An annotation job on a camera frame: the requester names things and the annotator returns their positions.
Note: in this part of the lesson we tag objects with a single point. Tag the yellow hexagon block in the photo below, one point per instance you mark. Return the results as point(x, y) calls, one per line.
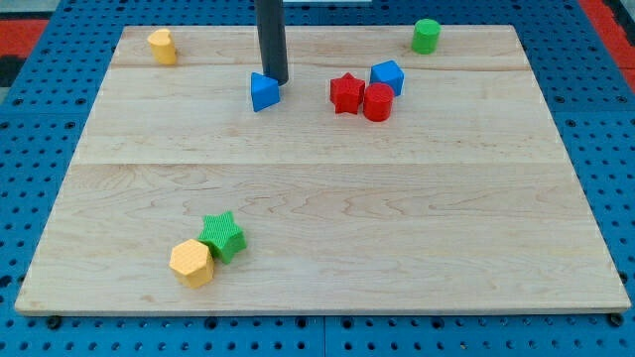
point(192, 264)

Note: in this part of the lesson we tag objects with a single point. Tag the yellow heart block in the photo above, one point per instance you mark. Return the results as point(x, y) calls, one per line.
point(163, 47)

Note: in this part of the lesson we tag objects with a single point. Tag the blue cube block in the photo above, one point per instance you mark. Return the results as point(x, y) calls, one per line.
point(390, 73)

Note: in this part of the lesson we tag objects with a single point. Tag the green star block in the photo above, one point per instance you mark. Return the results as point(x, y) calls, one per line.
point(223, 237)

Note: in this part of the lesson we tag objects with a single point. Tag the green cylinder block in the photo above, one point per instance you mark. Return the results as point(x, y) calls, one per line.
point(425, 36)

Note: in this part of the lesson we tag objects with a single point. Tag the light wooden board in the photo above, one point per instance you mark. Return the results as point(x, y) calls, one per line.
point(463, 202)

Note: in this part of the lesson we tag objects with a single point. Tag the blue triangle block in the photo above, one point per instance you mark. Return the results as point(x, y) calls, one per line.
point(264, 91)

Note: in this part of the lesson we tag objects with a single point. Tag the red cylinder block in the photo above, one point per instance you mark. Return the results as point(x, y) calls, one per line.
point(378, 101)

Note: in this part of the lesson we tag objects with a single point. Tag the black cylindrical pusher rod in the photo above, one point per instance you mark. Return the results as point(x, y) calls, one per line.
point(270, 23)

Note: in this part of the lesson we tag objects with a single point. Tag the red star block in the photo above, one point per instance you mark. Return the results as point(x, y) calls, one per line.
point(346, 93)

